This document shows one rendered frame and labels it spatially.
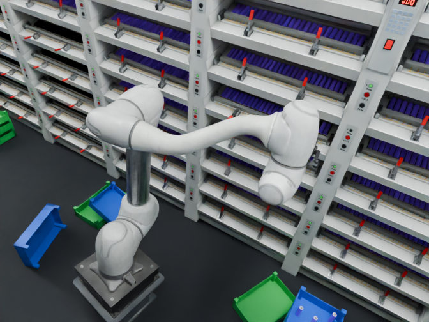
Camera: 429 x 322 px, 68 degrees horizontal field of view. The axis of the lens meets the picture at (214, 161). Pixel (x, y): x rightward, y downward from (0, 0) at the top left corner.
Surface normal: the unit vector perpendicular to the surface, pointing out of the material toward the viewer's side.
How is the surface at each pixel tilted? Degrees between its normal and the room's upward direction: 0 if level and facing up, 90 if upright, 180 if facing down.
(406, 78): 20
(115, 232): 4
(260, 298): 0
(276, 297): 0
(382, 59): 90
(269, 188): 74
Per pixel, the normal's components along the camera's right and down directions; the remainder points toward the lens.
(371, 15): -0.51, 0.75
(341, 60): -0.09, -0.53
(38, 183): 0.08, -0.75
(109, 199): 0.40, -0.55
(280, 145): -0.45, 0.42
